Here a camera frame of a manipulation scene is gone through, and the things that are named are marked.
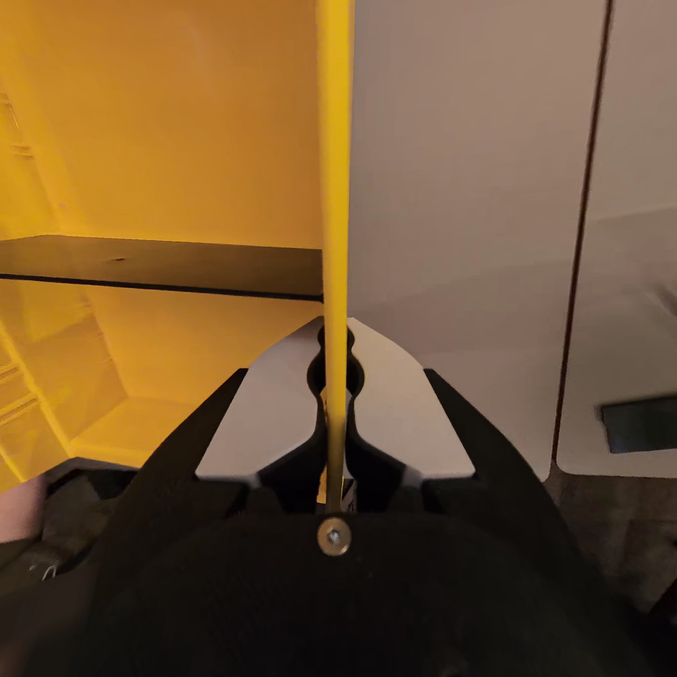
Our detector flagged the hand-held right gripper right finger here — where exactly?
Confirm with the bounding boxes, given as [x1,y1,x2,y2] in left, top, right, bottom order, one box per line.
[345,317,478,500]

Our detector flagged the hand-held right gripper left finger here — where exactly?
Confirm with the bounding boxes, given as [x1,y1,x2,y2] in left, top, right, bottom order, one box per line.
[195,316,328,500]

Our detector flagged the yellow plastic bin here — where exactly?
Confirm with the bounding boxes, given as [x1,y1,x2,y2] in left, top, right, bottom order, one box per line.
[0,0,356,511]

